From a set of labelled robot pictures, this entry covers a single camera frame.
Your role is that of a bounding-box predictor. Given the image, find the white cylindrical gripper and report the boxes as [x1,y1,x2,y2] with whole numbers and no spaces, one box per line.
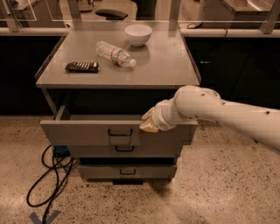
[139,99,178,133]

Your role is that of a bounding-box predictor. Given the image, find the grey top drawer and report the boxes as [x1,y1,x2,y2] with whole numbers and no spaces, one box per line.
[40,106,198,146]

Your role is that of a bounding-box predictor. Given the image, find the grey drawer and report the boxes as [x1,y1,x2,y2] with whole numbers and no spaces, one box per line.
[78,157,177,180]
[68,143,182,158]
[40,106,198,146]

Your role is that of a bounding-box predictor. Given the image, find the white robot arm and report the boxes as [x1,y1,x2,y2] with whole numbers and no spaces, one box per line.
[140,86,280,150]

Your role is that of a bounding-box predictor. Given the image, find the grey middle drawer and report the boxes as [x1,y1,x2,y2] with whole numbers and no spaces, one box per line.
[68,143,182,158]

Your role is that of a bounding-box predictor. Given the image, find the grey drawer cabinet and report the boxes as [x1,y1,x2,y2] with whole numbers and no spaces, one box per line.
[37,21,200,182]

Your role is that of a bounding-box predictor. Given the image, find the grey bottom drawer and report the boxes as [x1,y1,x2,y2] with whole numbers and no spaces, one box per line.
[78,157,177,180]

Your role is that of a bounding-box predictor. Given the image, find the clear plastic water bottle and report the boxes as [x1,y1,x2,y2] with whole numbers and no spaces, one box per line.
[96,41,137,69]

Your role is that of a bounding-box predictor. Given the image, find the dark striped snack bag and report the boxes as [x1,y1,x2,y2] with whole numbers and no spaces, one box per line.
[65,62,99,74]

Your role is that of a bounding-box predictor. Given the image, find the white ceramic bowl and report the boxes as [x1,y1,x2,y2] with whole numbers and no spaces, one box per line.
[125,24,152,46]

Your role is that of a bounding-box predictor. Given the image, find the blue power box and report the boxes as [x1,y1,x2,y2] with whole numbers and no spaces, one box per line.
[52,146,69,158]

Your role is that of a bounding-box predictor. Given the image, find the black office chair seat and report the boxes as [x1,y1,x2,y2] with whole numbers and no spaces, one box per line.
[95,9,128,20]

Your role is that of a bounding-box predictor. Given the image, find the blue floor tape marker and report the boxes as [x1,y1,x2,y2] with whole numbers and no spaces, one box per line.
[29,210,60,224]

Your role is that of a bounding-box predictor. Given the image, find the black floor cable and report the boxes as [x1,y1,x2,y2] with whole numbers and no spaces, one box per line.
[25,143,77,224]

